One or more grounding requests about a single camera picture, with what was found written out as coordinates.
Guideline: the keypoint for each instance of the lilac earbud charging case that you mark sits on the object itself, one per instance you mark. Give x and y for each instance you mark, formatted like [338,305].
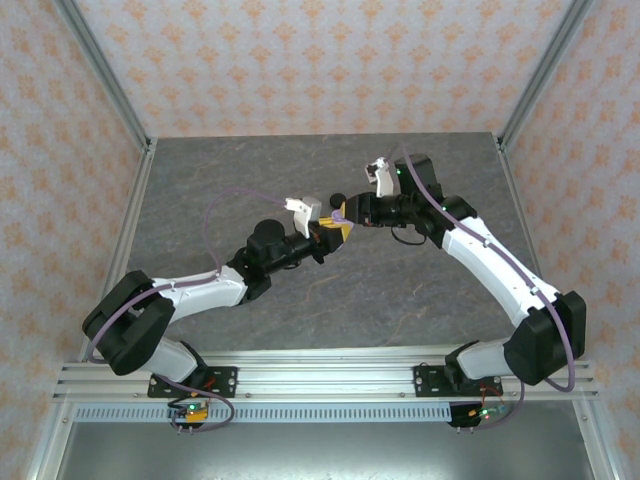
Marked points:
[339,216]

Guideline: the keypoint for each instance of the black earbud charging case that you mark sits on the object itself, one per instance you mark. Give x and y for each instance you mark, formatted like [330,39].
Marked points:
[336,200]

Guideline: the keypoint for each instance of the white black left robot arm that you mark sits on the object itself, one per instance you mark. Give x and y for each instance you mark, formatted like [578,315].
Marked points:
[200,295]

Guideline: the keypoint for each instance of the grey metal panel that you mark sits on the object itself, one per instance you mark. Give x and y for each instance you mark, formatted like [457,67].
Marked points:
[325,455]

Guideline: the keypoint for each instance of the aluminium table side rail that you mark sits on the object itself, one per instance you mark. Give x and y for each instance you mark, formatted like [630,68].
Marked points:
[537,250]
[117,250]

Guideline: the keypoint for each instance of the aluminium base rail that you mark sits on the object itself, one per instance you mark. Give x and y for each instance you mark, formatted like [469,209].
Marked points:
[325,372]

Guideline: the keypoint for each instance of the aluminium frame post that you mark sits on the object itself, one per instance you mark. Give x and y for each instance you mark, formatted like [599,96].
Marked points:
[542,75]
[106,75]

